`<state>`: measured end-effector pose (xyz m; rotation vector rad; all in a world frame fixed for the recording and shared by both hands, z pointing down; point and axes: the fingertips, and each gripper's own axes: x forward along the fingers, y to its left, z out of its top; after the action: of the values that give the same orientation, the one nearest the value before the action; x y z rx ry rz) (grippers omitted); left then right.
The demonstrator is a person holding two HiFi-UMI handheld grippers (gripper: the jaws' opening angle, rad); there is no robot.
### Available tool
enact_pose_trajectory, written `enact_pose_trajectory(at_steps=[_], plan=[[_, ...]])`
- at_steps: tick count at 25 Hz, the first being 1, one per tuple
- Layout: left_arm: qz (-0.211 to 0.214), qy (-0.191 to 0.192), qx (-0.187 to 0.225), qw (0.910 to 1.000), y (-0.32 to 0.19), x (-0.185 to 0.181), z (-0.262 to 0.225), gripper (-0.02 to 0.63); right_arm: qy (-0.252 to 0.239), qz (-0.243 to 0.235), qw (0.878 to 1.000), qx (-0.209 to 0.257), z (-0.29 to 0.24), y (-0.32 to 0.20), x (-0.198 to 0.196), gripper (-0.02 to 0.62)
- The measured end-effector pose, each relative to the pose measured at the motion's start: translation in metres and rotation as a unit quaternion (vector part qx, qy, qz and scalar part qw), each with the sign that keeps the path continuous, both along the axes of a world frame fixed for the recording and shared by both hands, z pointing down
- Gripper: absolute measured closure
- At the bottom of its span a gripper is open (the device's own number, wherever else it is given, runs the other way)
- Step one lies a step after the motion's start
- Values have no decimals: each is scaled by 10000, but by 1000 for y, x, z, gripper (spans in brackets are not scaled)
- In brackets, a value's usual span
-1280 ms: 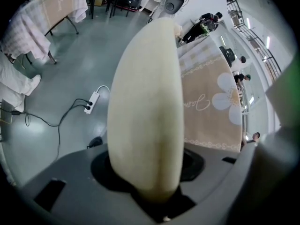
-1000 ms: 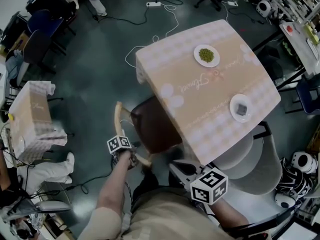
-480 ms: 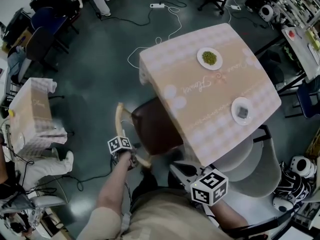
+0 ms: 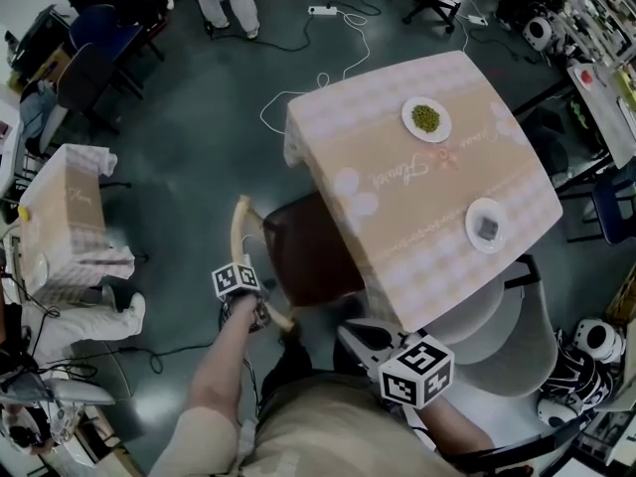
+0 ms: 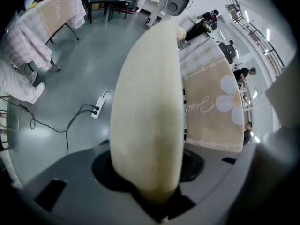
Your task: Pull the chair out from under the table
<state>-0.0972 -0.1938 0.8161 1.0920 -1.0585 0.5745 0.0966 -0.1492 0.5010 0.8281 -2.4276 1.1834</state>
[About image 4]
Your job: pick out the small white plate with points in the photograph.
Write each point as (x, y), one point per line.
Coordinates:
(40, 271)

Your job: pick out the white workbench with clutter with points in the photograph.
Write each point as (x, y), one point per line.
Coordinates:
(603, 117)

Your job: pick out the dark grey chair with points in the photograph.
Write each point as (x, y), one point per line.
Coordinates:
(84, 80)

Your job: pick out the white and black robot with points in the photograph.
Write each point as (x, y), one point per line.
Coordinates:
(581, 370)

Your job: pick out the table with beige patterned cloth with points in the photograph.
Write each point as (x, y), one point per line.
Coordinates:
(427, 187)

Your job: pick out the brown seat wooden chair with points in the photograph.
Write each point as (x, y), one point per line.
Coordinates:
(313, 251)

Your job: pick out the white round robot head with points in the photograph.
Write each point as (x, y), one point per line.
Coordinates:
(536, 32)

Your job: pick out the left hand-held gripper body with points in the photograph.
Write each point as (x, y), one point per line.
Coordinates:
(236, 278)

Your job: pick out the grey office chair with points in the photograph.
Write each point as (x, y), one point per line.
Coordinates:
(517, 346)

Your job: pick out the blue chair with black frame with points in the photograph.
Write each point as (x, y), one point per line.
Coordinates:
(616, 206)

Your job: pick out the red round object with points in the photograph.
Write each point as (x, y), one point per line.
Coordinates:
(586, 77)

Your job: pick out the person's left forearm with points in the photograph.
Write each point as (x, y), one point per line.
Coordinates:
(223, 361)

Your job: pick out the person's right forearm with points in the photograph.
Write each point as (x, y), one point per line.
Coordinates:
(452, 425)

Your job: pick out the blue chair with black legs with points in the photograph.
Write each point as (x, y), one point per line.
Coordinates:
(107, 30)

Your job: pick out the white plate with grey block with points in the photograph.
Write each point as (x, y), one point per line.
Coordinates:
(489, 247)

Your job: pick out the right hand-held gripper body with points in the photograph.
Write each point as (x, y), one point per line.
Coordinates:
(415, 370)

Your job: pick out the pile of green beans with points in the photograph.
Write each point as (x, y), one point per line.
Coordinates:
(426, 117)

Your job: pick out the person's beige clothing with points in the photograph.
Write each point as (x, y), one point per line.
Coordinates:
(323, 430)

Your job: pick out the white power strip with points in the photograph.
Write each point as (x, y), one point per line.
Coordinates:
(323, 11)
(477, 19)

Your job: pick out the small yellow object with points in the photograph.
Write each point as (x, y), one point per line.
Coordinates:
(23, 212)

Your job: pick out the dark grey block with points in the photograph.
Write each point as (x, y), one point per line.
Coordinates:
(487, 227)

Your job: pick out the small table with beige cloth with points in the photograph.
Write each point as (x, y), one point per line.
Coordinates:
(64, 216)

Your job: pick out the white plate with green beans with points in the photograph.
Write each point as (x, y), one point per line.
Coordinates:
(442, 127)

